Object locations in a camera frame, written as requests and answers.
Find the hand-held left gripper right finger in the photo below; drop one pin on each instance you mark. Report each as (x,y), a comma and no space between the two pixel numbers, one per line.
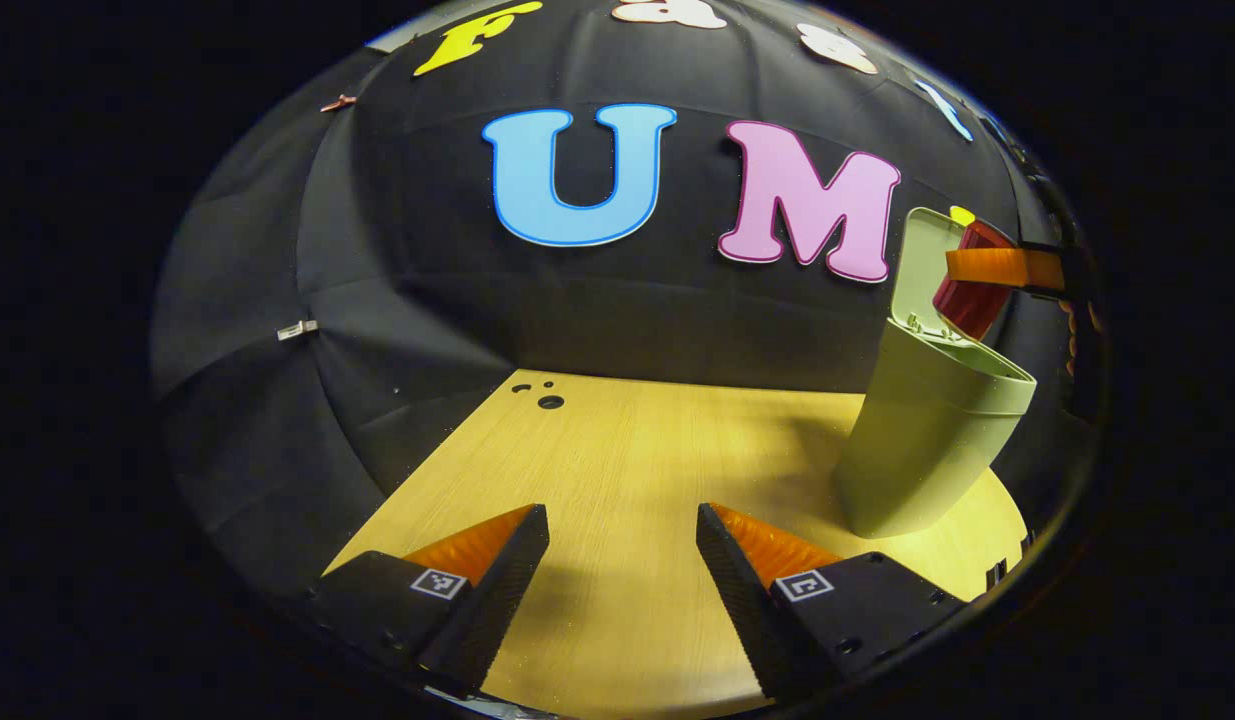
(742,600)

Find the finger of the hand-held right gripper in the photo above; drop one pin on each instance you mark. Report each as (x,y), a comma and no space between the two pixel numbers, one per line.
(992,266)

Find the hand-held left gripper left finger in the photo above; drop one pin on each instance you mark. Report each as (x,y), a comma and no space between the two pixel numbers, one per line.
(497,600)

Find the pale green desktop garbage bin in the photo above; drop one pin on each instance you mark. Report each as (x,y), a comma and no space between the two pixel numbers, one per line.
(917,440)

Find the wooden desktop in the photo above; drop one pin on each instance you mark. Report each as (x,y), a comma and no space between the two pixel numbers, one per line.
(627,450)

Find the black backdrop cloth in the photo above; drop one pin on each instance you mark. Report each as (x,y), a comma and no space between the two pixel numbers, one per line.
(427,300)

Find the small silver clip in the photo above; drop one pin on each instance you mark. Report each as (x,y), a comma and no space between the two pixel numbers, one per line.
(297,329)

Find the small red clip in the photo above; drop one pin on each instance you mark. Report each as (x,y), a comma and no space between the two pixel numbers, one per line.
(338,102)

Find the small black bracket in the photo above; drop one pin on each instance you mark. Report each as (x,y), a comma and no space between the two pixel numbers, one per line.
(995,574)

